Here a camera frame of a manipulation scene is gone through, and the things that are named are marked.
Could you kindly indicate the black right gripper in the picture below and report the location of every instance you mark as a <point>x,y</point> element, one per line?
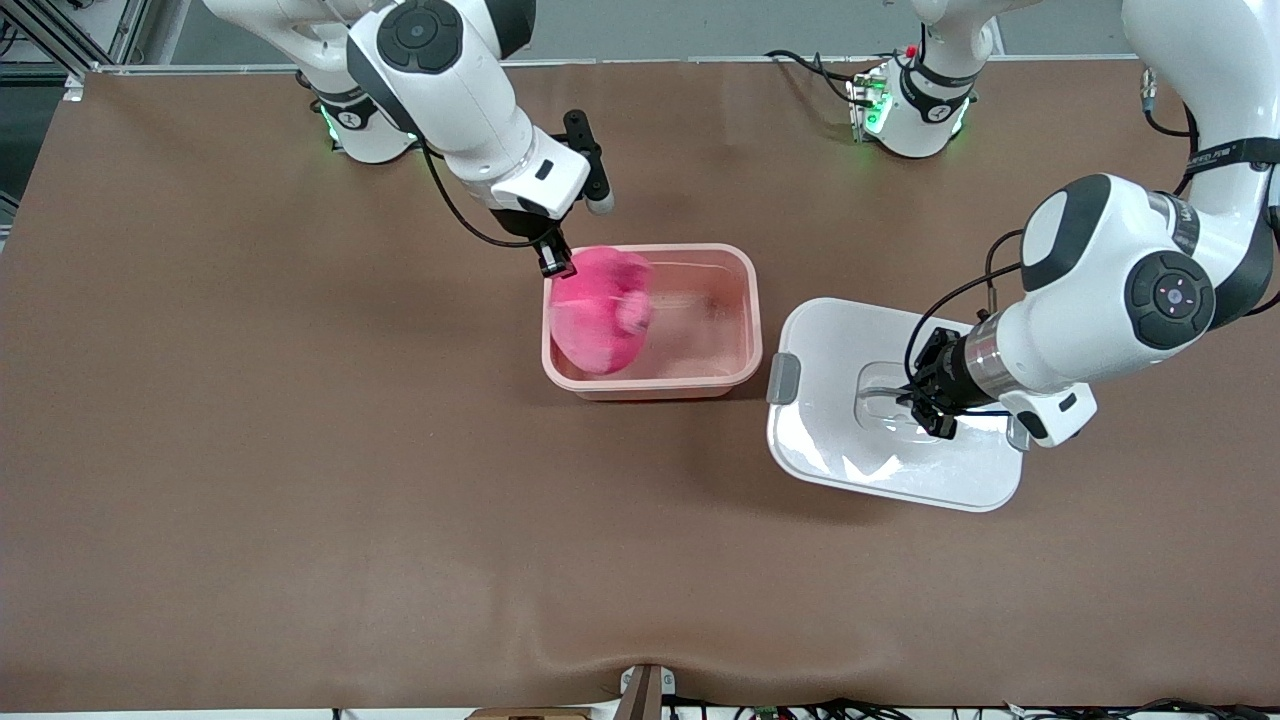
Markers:
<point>524,222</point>

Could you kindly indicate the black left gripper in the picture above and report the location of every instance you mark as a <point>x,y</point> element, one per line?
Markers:
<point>941,376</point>

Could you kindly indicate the pink plush toy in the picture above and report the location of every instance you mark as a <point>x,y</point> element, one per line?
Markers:
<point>600,320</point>

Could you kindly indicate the white box lid grey latches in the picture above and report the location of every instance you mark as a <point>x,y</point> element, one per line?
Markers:
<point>830,440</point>

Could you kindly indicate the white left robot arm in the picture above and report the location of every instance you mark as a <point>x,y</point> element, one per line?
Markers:
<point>1090,300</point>

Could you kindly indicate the pink plastic storage box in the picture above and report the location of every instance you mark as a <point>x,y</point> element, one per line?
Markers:
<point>720,340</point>

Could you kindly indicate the brown table mat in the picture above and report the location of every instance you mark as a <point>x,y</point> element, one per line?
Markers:
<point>300,500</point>

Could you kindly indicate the wooden board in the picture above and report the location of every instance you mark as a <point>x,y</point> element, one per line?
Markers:
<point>530,714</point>

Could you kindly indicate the aluminium frame post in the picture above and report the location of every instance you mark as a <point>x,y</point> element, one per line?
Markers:
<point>110,30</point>

